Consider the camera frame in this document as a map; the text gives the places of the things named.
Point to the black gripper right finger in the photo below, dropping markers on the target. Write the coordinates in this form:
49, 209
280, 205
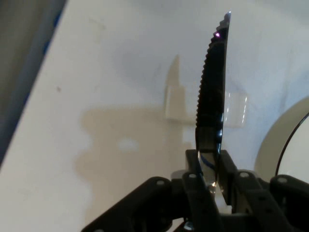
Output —
265, 205

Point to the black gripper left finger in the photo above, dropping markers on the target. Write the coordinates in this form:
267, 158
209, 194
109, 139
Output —
169, 205

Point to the serrated steel table knife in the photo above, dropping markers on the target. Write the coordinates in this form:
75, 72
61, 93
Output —
212, 96

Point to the white plate black rim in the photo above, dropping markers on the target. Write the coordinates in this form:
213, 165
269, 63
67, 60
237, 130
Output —
297, 145

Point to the white rest under knife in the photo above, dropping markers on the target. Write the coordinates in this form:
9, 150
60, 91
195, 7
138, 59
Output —
235, 108

